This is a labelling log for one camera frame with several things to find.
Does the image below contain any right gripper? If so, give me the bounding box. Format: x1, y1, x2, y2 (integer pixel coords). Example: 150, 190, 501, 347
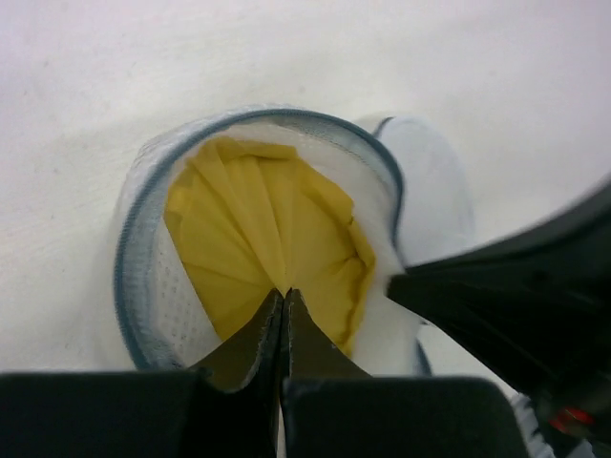
387, 183, 610, 457

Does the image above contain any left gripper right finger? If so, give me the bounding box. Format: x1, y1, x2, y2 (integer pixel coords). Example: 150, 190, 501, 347
284, 289, 370, 380

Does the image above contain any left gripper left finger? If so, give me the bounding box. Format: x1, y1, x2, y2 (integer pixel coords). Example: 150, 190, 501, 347
190, 289, 283, 394

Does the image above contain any yellow bra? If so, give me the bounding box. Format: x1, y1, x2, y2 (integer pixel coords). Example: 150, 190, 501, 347
164, 136, 376, 354

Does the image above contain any white mesh laundry bag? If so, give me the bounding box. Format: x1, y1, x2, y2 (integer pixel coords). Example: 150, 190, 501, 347
98, 107, 474, 376

